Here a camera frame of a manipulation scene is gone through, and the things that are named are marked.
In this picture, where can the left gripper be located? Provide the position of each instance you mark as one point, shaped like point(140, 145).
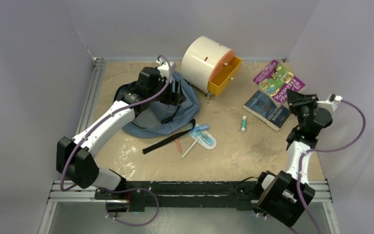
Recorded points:
point(176, 95)

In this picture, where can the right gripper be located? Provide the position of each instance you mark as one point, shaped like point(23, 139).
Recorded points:
point(293, 96)

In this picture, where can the purple children's book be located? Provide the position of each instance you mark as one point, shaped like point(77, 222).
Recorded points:
point(275, 79)

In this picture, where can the blue backpack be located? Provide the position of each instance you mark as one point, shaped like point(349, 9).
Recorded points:
point(160, 120)

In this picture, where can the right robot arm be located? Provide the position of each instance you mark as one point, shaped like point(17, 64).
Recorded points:
point(286, 194)

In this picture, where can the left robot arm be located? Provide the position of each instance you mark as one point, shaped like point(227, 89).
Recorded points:
point(75, 156)

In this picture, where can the blister pack with blue items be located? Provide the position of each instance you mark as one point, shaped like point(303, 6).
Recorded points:
point(200, 132)

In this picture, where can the dark blue book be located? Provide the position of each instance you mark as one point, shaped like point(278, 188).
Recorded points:
point(265, 109)

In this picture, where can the cream round drawer cabinet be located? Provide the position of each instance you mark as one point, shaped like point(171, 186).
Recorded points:
point(203, 61)

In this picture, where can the yellow open drawer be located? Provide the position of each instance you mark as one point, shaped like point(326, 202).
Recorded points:
point(223, 79)

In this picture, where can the white marker pen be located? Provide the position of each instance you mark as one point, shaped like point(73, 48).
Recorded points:
point(190, 148)

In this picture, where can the green white glue stick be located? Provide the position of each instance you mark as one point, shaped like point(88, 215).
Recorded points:
point(243, 124)

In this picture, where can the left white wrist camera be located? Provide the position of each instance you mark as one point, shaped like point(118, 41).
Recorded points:
point(163, 67)

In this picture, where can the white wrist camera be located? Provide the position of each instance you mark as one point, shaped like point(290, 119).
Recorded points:
point(331, 103)
point(163, 67)

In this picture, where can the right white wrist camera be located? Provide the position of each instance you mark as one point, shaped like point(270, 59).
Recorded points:
point(331, 103)

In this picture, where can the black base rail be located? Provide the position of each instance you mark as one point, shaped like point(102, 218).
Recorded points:
point(240, 195)

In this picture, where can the aluminium frame rail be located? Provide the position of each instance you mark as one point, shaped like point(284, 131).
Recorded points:
point(323, 193)

